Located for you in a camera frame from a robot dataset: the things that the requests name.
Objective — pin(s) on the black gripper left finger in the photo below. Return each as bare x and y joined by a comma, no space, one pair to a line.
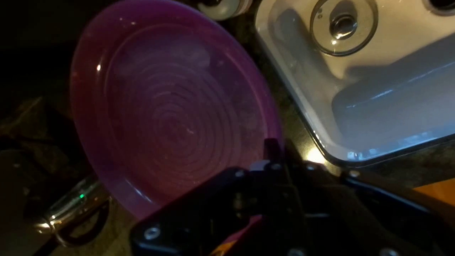
213,208

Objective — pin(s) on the magenta plastic cup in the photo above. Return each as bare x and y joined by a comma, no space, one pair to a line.
165,109

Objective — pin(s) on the metal sink strainer stopper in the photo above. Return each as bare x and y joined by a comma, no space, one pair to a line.
343,23

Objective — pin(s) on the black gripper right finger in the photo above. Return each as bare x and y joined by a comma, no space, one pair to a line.
341,218

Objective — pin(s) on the white ceramic sink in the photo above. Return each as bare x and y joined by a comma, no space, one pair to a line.
403,94

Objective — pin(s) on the metal sink drain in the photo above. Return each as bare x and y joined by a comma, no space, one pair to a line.
442,3

